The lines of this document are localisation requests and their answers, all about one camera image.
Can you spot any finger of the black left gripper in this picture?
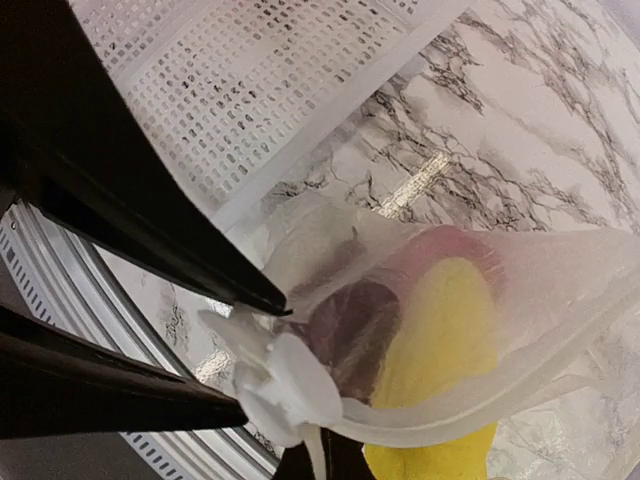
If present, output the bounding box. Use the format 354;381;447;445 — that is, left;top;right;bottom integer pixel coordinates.
1;308;248;440
1;1;288;316

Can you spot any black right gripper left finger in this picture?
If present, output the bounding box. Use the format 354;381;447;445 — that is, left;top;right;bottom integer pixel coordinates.
282;443;316;480

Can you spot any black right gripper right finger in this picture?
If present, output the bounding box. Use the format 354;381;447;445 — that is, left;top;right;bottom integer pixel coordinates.
322;429;373;480

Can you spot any dark red grape bunch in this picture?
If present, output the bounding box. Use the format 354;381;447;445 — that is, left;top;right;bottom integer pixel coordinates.
276;279;401;404

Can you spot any clear zip top bag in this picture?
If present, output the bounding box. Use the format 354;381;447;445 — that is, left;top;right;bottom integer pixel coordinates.
199;198;639;479

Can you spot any red bell pepper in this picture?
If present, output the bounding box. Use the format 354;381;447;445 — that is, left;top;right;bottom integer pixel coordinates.
391;226;505;299

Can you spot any white plastic perforated basket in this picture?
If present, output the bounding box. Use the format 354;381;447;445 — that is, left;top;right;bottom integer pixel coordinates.
71;0;467;230

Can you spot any aluminium front table rail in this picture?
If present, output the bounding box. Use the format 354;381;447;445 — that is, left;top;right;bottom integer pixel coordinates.
1;203;276;479

